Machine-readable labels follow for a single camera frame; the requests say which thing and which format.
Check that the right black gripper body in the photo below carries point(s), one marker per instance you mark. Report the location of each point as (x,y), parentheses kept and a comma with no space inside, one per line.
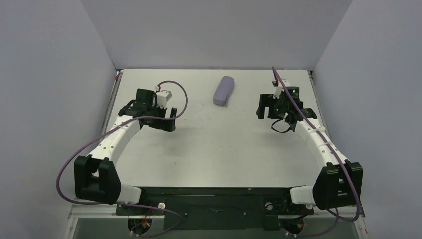
(266,107)

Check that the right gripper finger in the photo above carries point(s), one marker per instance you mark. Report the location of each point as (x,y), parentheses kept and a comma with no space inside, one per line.
(260,112)
(264,100)

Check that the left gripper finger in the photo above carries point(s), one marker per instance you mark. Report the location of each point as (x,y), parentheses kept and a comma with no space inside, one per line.
(173,113)
(165,125)

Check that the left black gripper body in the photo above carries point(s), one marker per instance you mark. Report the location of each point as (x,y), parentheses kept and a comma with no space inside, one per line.
(161,118)

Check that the lavender umbrella case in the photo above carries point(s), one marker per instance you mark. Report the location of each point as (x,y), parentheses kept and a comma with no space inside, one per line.
(223,91)

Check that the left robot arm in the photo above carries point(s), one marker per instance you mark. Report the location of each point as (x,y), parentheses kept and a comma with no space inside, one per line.
(96,177)

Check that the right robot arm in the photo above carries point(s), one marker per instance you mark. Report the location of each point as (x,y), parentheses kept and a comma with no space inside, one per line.
(339,181)

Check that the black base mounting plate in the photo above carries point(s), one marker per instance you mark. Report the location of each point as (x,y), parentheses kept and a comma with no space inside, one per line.
(229,208)

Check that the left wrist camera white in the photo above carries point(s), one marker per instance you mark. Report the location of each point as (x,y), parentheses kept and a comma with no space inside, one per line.
(162,97)

